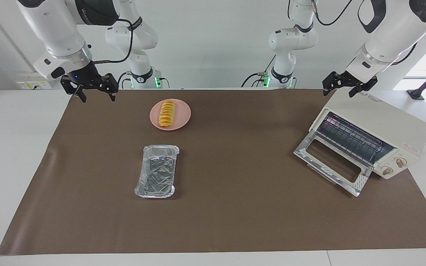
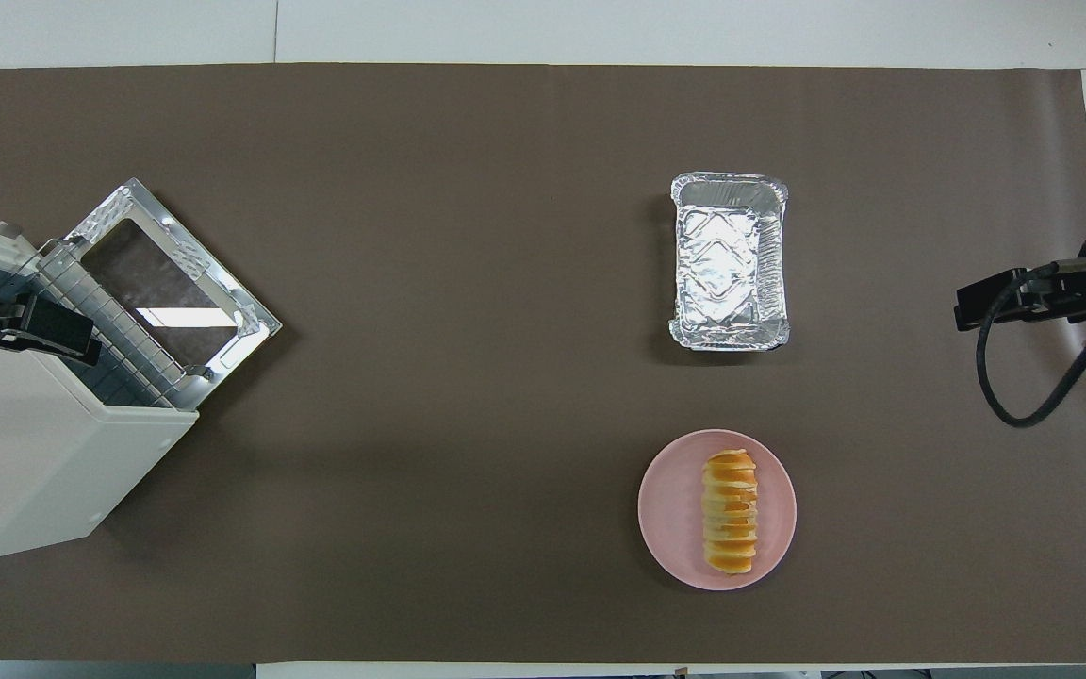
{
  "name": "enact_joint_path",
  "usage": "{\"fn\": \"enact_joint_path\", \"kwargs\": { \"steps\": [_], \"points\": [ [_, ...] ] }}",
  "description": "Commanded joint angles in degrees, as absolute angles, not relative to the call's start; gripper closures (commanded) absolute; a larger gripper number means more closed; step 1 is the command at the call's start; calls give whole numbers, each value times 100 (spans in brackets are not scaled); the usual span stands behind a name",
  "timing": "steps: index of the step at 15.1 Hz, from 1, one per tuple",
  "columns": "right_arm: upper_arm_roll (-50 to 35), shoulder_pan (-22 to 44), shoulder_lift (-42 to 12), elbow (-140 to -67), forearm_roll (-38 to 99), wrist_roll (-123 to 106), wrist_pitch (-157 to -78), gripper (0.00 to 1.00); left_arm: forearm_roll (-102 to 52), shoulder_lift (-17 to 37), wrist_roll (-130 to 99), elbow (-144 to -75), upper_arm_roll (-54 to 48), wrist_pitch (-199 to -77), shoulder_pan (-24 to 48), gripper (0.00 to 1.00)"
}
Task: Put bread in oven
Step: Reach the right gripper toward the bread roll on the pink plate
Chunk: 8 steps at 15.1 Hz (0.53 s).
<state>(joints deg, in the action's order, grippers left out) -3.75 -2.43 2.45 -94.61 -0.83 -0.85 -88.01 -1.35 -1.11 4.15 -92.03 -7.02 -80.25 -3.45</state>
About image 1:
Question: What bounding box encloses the brown table mat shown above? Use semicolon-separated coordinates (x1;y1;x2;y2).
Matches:
0;89;426;255

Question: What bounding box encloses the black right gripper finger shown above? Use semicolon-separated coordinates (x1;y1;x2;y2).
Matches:
101;73;119;102
61;75;87;103

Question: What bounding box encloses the silver foil tray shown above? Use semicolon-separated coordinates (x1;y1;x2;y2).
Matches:
135;145;180;199

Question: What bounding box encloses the sliced yellow bread loaf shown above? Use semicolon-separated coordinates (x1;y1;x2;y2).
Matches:
159;100;176;128

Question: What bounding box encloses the black base cable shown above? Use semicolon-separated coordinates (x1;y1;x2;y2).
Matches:
118;72;132;89
241;55;276;88

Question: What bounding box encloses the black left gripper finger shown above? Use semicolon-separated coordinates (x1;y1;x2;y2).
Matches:
349;76;378;98
322;71;343;96

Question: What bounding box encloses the metal oven rack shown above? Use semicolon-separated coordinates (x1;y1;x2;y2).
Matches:
317;113;395;167

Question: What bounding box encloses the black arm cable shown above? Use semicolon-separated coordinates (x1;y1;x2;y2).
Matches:
311;0;354;26
95;18;134;65

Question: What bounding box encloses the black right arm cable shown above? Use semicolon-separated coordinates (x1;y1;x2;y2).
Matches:
95;18;134;65

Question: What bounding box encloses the cream toaster oven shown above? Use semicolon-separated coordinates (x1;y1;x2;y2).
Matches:
293;89;426;197

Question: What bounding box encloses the pink round plate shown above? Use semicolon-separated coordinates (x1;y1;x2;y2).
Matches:
149;99;192;131

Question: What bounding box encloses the white wall socket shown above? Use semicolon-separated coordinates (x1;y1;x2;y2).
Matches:
16;81;47;90

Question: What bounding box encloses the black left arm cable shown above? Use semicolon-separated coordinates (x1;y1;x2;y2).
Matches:
311;0;354;26

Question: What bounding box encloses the glass oven door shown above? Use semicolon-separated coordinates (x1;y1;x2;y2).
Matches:
293;133;372;197

